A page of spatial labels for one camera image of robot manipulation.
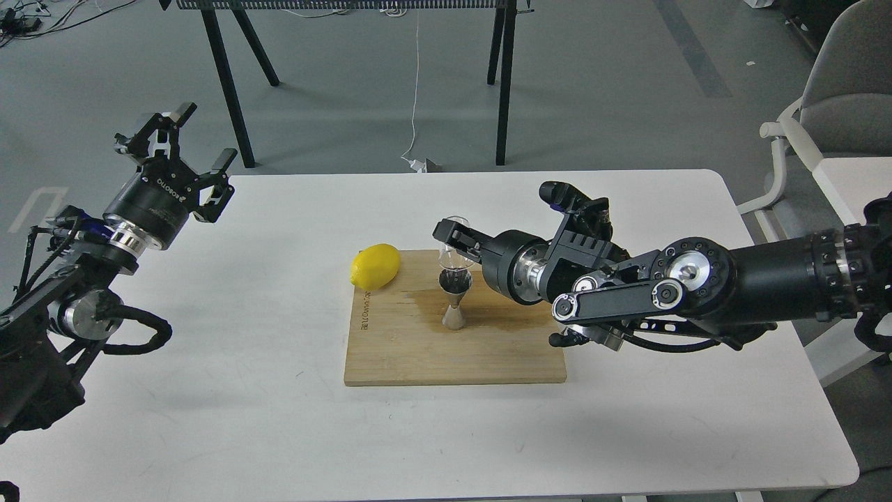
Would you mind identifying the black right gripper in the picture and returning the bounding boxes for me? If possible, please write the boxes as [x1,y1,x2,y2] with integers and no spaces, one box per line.
[432,219,553,304]

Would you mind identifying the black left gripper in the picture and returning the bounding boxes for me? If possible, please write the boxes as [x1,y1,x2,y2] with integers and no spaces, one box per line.
[103,102,237,250]

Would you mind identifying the small clear glass cup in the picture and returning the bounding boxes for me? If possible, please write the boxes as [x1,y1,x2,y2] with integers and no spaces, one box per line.
[438,216,478,271]

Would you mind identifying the steel double jigger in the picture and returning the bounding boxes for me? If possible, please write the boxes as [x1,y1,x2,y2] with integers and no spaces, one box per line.
[438,269,472,330]

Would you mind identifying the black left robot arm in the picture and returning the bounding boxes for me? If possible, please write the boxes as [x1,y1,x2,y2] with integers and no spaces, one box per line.
[1,102,237,441]

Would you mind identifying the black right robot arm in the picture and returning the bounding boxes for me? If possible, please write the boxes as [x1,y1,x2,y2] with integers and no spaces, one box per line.
[433,181,890,353]

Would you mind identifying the yellow lemon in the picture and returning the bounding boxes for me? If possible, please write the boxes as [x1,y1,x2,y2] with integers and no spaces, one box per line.
[350,243,401,291]

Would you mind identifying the bamboo cutting board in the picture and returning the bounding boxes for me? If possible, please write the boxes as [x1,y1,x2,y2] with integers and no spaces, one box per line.
[344,249,567,387]

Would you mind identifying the grey office chair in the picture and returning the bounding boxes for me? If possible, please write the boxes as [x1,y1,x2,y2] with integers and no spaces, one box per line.
[737,0,892,314]

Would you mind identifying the white power cable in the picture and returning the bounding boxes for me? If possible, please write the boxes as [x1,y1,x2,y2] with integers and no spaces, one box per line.
[401,7,443,174]

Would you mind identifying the black metal table frame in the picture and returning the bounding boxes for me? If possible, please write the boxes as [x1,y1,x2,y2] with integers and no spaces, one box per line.
[159,1,531,171]

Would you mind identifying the black floor cables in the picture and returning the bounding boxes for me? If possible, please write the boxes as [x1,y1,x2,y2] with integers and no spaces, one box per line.
[0,0,140,51]

